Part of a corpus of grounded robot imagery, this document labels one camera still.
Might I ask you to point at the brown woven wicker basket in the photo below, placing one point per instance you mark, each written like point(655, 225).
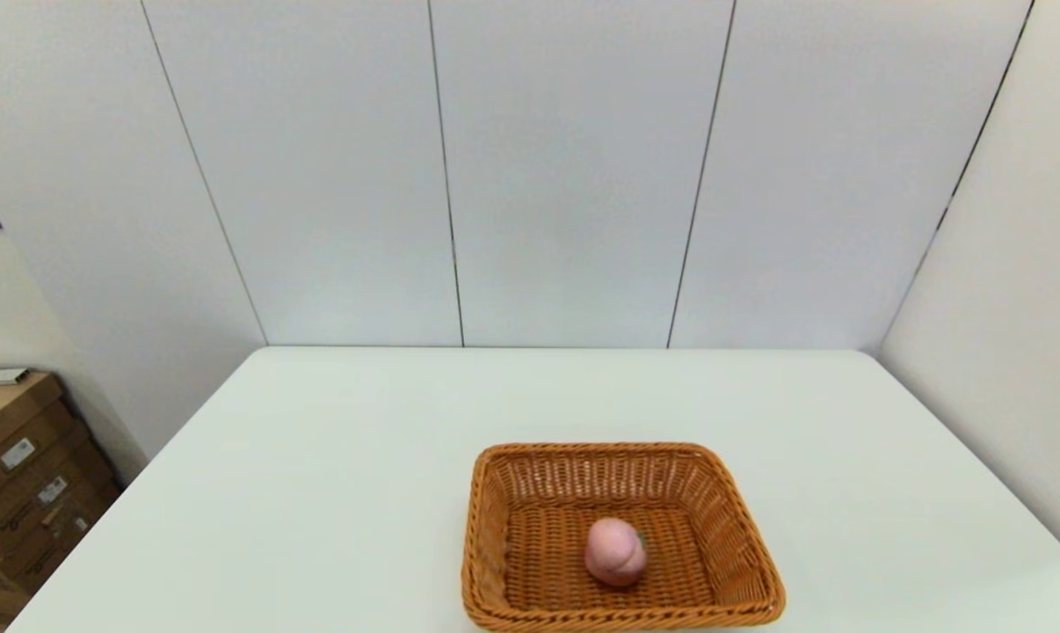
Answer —
point(539, 545)

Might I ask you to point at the pink plush peach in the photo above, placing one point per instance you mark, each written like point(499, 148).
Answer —
point(615, 554)

